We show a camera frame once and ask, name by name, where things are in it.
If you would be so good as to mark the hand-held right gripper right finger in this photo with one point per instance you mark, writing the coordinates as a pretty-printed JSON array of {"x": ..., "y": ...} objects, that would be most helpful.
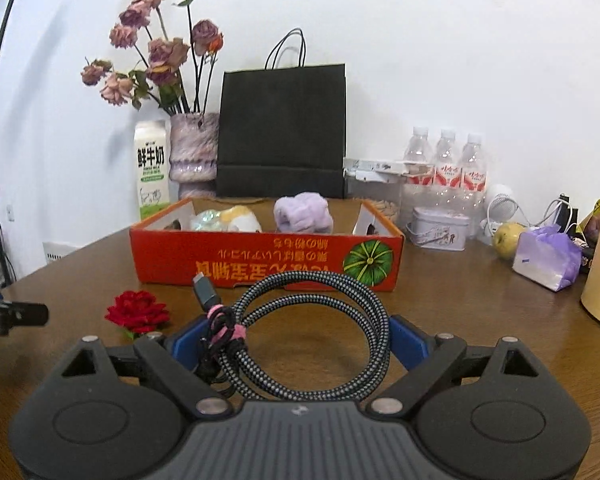
[{"x": 410, "y": 340}]

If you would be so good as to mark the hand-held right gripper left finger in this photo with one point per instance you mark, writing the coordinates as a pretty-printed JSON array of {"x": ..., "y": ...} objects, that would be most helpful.
[{"x": 187, "y": 337}]

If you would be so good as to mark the red cardboard box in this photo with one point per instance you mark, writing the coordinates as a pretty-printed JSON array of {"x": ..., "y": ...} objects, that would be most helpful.
[{"x": 280, "y": 265}]

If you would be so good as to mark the iridescent plastic bag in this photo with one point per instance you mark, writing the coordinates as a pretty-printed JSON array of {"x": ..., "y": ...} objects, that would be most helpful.
[{"x": 207, "y": 221}]

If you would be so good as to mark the lilac fluffy towel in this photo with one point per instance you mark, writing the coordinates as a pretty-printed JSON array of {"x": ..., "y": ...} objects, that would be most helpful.
[{"x": 302, "y": 215}]

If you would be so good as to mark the red fabric flower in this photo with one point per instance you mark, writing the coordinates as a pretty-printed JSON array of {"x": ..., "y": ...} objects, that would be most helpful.
[{"x": 137, "y": 310}]

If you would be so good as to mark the small printed tin box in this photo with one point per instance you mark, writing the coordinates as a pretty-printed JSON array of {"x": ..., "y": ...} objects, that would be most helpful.
[{"x": 437, "y": 230}]

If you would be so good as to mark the yellow-green apple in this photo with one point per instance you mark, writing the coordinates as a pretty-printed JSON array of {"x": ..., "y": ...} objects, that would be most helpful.
[{"x": 507, "y": 242}]

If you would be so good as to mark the clear plastic container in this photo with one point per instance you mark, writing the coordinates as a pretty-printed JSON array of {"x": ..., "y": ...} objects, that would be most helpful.
[{"x": 380, "y": 200}]

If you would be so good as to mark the small white fan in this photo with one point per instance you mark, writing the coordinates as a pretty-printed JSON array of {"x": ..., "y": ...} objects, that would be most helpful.
[{"x": 502, "y": 200}]

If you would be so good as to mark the white green milk carton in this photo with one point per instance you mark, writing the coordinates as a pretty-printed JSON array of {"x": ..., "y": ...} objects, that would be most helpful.
[{"x": 151, "y": 170}]

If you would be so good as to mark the long white box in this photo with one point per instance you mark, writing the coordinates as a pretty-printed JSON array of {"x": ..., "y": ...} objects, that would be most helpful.
[{"x": 375, "y": 167}]

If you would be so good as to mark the clear water bottle red label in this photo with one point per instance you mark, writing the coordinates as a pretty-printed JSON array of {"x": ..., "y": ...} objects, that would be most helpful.
[
  {"x": 419, "y": 160},
  {"x": 474, "y": 167},
  {"x": 447, "y": 165}
]

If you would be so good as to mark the purple textured vase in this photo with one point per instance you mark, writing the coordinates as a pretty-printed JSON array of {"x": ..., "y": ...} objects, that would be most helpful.
[{"x": 195, "y": 150}]

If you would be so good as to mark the black charger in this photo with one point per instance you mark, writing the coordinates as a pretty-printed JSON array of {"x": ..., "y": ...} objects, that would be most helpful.
[{"x": 565, "y": 210}]

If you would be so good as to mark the dark snack packet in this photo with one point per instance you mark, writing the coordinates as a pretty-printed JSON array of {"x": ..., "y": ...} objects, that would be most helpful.
[{"x": 592, "y": 230}]

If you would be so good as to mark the black paper bag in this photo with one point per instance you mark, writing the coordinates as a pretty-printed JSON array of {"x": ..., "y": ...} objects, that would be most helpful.
[{"x": 280, "y": 130}]

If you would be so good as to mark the dried pink rose bouquet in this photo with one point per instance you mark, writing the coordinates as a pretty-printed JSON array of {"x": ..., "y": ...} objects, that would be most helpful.
[{"x": 167, "y": 55}]

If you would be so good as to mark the white wall socket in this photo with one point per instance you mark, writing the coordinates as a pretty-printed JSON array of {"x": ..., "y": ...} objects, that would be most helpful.
[{"x": 10, "y": 212}]

